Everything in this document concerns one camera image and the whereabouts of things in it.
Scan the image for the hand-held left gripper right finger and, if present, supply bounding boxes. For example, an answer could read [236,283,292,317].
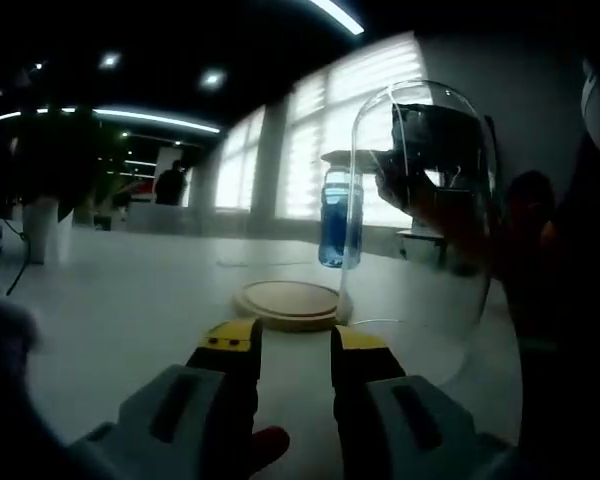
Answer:
[328,325,521,480]

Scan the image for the clear glass dome cover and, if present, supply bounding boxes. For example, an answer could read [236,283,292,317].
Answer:
[338,79,500,394]

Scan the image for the straight ceiling strip light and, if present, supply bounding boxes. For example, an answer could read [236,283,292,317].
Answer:
[309,0,366,35]

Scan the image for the person's left hand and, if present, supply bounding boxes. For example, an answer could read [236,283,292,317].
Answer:
[251,425,292,480]

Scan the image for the white window blinds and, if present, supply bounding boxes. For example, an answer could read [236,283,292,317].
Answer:
[214,32,431,231]

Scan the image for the dark rounded object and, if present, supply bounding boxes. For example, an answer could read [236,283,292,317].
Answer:
[507,169,557,236]

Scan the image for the dark side table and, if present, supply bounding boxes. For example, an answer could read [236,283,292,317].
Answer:
[395,227,451,264]

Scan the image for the round wooden base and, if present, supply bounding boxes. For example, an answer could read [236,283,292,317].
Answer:
[232,279,354,332]

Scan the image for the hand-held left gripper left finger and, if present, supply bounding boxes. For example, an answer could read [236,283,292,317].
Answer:
[67,317,265,480]

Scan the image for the potted plant in white pot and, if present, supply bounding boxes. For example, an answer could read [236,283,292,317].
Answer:
[4,109,101,266]

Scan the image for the black cable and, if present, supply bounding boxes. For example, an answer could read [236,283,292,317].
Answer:
[4,217,31,296]

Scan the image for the blue Mizone drink bottle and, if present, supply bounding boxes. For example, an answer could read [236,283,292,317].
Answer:
[318,163,366,271]

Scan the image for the person's dark clothing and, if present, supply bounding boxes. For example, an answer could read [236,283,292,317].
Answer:
[509,134,600,480]

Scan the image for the curved ceiling strip light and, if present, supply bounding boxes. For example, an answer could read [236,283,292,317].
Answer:
[92,104,222,134]

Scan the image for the black monitor screen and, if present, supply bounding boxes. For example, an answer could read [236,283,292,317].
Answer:
[389,102,497,167]

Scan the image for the red and white object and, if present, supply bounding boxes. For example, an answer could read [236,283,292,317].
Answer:
[112,179,156,206]

